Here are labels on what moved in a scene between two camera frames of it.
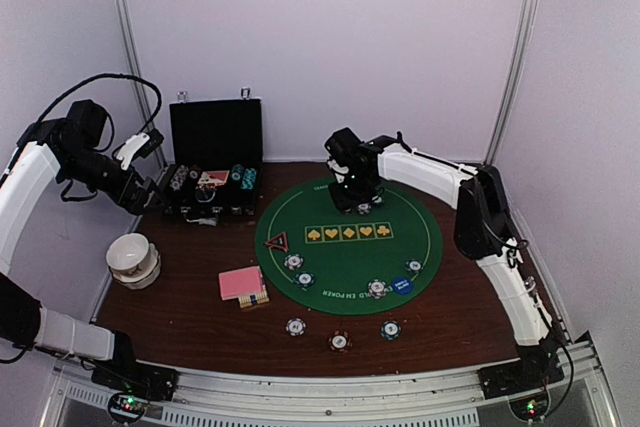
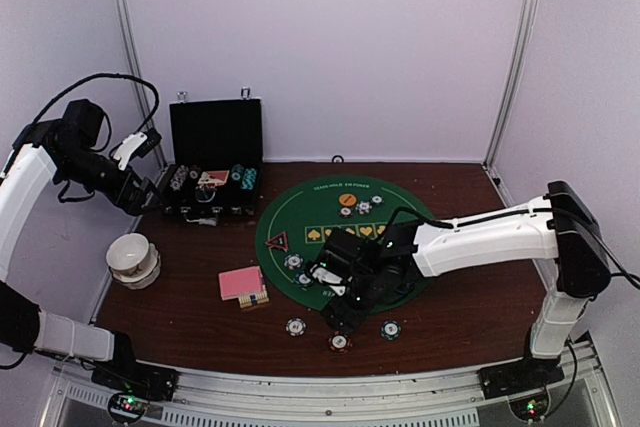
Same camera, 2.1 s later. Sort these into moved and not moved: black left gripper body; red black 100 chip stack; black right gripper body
Moved: black right gripper body
Not moved: black left gripper body; red black 100 chip stack
